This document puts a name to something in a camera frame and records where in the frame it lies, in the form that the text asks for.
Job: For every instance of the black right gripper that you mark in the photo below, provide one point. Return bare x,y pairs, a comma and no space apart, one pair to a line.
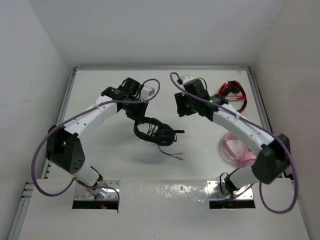
181,98

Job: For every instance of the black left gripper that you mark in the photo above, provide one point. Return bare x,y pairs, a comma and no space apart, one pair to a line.
140,114

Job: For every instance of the black headphones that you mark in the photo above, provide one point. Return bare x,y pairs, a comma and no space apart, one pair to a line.
158,133

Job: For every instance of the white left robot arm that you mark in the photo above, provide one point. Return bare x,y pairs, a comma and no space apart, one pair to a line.
64,147

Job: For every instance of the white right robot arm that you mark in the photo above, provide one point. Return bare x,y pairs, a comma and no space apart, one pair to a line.
271,158

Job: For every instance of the red headphones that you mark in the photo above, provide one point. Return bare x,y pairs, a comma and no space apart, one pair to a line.
234,92

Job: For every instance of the pink headphones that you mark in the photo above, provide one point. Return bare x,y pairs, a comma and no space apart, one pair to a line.
236,151

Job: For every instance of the white front cover board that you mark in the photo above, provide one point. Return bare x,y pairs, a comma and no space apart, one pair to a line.
158,210

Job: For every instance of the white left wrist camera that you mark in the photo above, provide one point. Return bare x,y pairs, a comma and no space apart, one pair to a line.
146,92

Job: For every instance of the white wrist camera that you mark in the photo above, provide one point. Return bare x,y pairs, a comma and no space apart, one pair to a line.
146,92
186,79

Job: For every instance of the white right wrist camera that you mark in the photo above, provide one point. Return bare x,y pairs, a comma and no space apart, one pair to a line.
186,79

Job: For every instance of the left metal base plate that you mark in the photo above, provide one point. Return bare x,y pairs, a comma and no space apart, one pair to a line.
108,192

